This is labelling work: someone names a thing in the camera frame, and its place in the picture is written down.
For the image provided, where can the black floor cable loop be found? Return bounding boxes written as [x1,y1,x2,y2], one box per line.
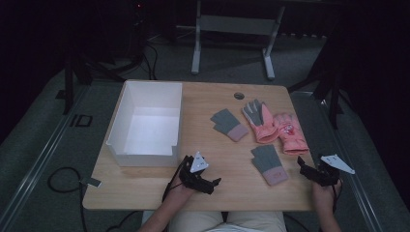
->
[47,166,89,232]

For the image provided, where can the metal floor rail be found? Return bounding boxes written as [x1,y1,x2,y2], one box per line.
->
[0,86,92,232]
[289,91,385,232]

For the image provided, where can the hand-held gripper black cable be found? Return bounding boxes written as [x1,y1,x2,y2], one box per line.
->
[332,180,343,216]
[161,156,190,202]

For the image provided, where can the person's beige trousers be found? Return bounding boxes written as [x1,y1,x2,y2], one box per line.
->
[167,211,288,232]

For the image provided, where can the grey glove marked pink cuff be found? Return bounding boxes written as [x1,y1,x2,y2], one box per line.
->
[250,144,289,187]

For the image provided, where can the grey table leg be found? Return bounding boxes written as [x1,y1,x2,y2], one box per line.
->
[141,211,156,232]

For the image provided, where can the black tripod stand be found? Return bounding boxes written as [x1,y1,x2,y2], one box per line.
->
[287,28,356,130]

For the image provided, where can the white metal desk frame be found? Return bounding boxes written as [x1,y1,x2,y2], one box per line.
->
[190,0,286,81]

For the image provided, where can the pink glove with grey palm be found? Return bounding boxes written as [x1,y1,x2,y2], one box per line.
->
[241,99,279,144]

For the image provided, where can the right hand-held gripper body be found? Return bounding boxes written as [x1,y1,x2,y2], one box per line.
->
[311,154,356,188]

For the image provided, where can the grey floor tag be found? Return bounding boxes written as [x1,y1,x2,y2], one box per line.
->
[80,177,103,189]

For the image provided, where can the grey glove plain pink cuff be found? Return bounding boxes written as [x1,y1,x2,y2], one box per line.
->
[210,108,249,143]

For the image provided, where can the black background cables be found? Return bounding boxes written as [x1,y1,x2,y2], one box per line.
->
[140,40,160,81]

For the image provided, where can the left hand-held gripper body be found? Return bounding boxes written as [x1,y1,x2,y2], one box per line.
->
[178,151,210,190]

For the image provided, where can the person's white shirt hem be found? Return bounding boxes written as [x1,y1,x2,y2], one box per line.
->
[206,224,255,232]

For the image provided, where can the right hand-held gripper black cable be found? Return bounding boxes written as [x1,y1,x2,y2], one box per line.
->
[332,180,343,216]

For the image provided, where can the black stand with legs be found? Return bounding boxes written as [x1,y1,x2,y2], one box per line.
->
[57,38,146,115]

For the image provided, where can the left hand-held gripper black cable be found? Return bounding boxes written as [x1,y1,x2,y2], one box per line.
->
[161,156,190,202]

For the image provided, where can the person's left hand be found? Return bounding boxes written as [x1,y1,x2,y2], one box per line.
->
[166,182,198,209]

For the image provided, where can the person's right hand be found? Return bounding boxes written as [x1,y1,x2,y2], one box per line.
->
[310,178,343,215]

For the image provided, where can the white box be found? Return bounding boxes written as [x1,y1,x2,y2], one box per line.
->
[105,80,184,168]

